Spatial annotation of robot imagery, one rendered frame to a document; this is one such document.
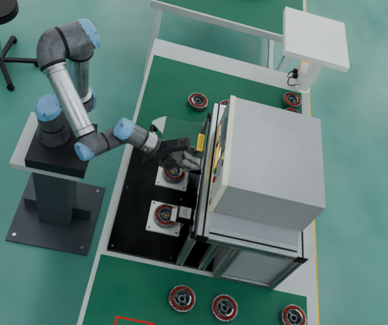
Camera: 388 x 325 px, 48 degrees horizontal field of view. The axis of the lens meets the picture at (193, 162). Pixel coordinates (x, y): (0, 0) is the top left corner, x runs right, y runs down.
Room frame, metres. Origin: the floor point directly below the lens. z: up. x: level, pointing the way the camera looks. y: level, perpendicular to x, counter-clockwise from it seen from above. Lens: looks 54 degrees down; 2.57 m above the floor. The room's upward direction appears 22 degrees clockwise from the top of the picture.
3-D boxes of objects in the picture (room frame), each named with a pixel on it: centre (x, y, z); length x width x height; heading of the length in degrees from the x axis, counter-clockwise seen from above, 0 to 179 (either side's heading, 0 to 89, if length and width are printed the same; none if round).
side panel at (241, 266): (0.83, -0.41, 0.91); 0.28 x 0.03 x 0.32; 101
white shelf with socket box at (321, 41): (2.08, -0.35, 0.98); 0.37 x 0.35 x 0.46; 11
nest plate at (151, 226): (0.96, 0.03, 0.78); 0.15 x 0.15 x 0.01; 11
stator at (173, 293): (0.64, -0.17, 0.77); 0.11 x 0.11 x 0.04
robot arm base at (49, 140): (1.12, 0.67, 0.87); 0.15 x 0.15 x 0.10
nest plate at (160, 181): (1.20, 0.07, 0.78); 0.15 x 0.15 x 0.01; 11
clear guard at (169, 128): (1.19, 0.06, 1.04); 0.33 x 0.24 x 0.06; 101
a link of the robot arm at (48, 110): (1.12, 0.67, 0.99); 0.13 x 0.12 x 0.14; 144
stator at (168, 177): (1.20, 0.07, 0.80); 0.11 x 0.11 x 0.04
